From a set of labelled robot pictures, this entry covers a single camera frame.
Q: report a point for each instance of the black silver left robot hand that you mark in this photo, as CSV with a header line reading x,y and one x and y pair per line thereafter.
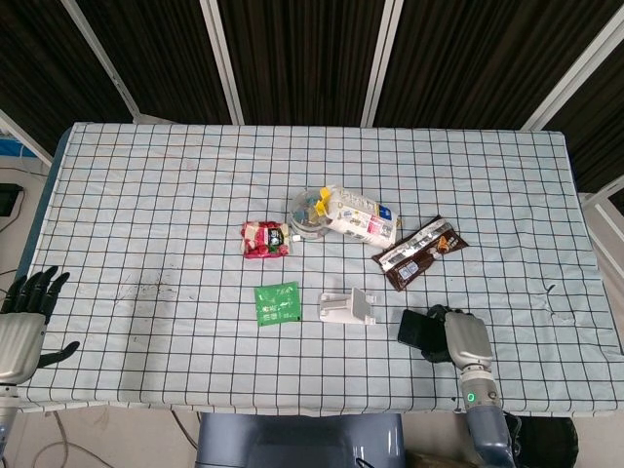
x,y
19,336

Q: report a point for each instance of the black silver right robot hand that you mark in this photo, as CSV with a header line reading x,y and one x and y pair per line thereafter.
x,y
468,339

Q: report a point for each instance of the dark smartphone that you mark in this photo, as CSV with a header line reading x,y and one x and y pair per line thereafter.
x,y
414,329

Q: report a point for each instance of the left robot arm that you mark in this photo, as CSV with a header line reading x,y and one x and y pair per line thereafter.
x,y
7,409

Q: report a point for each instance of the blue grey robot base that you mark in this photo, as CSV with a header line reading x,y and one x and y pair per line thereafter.
x,y
297,439

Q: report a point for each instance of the white phone stand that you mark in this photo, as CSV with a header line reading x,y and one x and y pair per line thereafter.
x,y
348,307

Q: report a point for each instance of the brown snack packet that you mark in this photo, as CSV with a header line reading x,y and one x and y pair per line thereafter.
x,y
419,253

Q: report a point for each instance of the black bag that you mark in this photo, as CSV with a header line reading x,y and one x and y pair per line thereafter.
x,y
546,441

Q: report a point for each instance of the black box device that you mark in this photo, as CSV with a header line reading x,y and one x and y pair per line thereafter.
x,y
9,199

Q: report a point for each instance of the white printed snack bag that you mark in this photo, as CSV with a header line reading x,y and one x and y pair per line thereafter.
x,y
363,217

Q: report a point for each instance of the checked white tablecloth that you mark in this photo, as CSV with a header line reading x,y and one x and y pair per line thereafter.
x,y
170,219

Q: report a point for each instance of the green tea sachet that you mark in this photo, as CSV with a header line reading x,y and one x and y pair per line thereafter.
x,y
278,303

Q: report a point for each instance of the clear jar of clips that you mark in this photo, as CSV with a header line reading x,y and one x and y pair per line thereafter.
x,y
307,222

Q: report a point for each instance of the yellow bag clip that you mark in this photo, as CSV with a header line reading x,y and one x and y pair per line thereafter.
x,y
322,202

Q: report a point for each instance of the red drink pouch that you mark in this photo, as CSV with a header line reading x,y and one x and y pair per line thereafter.
x,y
265,239

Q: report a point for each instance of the white partition post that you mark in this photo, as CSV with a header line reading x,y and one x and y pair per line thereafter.
x,y
382,61
575,68
102,63
222,61

